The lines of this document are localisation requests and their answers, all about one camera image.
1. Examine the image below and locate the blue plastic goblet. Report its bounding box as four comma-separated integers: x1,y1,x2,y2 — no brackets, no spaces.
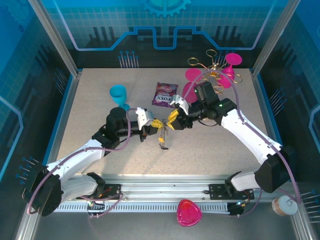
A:
109,84,131,111

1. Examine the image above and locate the pink plastic goblet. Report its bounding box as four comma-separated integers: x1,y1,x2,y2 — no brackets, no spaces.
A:
216,52,243,89
181,69,203,103

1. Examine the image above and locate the white slotted cable duct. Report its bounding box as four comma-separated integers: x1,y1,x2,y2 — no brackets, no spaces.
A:
53,201,241,213

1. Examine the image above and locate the gold wire glass rack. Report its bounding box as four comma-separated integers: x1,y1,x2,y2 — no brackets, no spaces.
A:
187,49,244,95

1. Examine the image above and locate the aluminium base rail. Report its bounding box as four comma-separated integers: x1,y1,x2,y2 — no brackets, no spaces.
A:
74,173,300,204

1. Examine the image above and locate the aluminium frame post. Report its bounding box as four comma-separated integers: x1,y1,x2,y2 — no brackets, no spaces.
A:
27,0,82,78
251,0,302,78

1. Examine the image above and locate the pink heart-shaped bowl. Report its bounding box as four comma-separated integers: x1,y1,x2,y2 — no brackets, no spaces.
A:
176,199,202,228

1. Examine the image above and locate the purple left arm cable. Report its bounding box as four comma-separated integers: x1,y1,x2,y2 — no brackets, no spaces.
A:
26,107,138,220

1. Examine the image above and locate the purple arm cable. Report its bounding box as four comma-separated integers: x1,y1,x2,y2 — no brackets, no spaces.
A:
183,69,301,218
26,107,138,220

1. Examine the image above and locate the purple Fox's candy bag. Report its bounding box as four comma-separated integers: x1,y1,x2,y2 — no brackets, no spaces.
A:
151,81,179,109

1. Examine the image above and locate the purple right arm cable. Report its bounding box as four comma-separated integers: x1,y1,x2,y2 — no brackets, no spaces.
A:
183,69,301,218

